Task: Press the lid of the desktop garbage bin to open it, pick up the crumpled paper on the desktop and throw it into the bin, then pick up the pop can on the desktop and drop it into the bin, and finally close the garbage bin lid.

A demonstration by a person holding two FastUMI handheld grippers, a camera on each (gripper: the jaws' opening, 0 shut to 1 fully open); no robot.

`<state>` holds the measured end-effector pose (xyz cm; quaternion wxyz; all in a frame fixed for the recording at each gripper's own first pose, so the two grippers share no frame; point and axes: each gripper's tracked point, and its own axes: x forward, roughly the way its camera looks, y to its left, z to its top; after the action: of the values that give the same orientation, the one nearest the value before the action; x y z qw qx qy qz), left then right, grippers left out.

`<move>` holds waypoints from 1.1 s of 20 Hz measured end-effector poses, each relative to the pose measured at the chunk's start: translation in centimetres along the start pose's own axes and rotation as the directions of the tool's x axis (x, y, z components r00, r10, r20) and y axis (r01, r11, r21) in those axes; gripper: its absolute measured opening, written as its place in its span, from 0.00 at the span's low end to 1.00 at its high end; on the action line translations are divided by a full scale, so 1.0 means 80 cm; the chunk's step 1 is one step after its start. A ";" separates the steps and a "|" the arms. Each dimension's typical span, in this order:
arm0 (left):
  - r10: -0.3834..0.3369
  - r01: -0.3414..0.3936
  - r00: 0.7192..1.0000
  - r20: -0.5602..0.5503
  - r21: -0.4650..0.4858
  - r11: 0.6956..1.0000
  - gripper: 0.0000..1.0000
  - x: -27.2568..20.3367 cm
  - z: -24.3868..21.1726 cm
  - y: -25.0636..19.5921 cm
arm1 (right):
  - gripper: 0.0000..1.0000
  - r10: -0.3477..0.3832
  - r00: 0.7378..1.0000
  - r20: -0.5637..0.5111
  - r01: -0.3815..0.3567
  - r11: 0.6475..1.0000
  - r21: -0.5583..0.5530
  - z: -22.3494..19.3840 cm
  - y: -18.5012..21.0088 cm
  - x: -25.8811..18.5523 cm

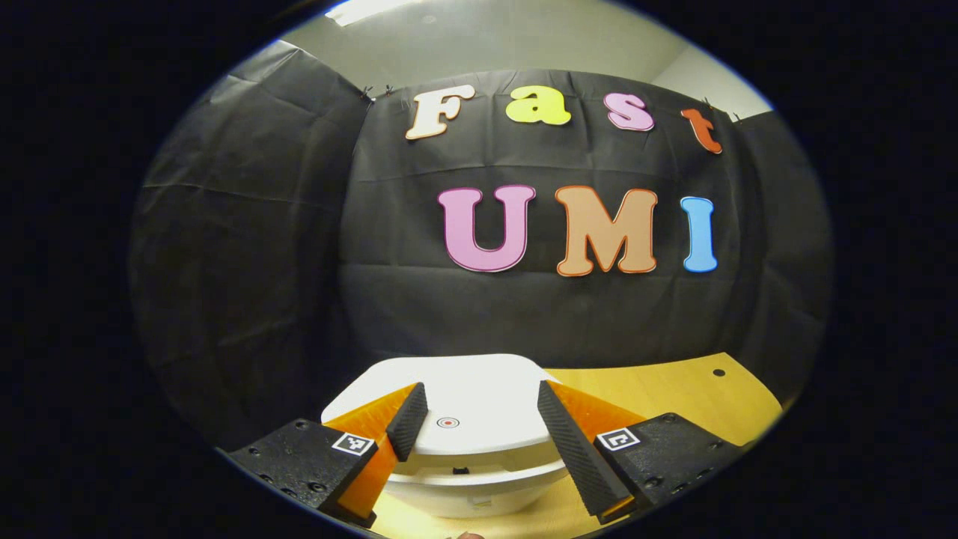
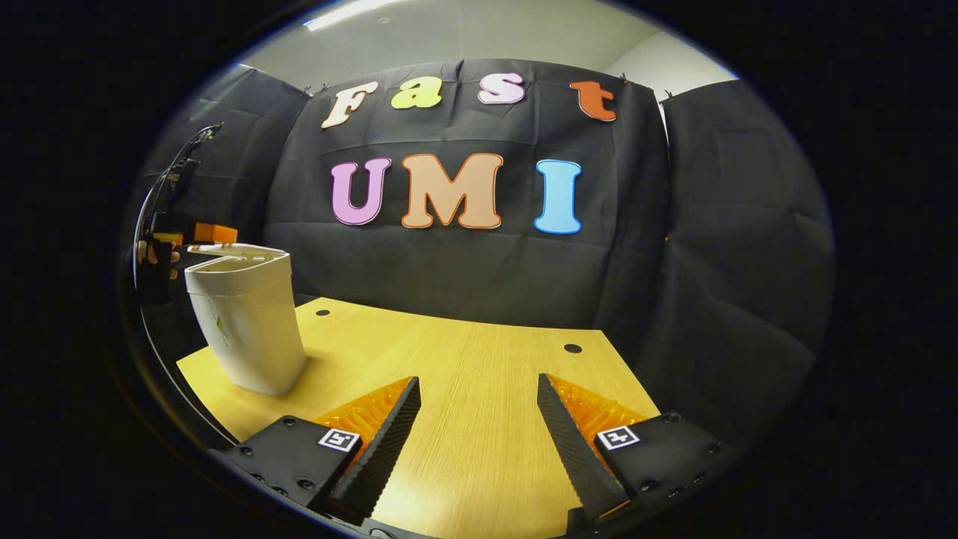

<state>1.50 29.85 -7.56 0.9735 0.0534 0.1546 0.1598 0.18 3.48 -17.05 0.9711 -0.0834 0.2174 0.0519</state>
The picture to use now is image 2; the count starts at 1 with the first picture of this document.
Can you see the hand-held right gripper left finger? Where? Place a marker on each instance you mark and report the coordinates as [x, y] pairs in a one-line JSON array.
[[389, 442]]

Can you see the white desktop garbage bin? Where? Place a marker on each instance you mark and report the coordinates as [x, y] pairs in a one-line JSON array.
[[247, 329]]

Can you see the wooden desktop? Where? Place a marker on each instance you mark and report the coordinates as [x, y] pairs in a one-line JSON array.
[[464, 389]]

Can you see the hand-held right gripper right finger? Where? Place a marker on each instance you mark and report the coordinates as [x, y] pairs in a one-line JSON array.
[[572, 453]]

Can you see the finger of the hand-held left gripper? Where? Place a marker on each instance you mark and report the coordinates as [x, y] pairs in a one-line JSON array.
[[217, 233]]

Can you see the black backdrop cloth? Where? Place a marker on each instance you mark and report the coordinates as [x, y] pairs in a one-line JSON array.
[[464, 262]]

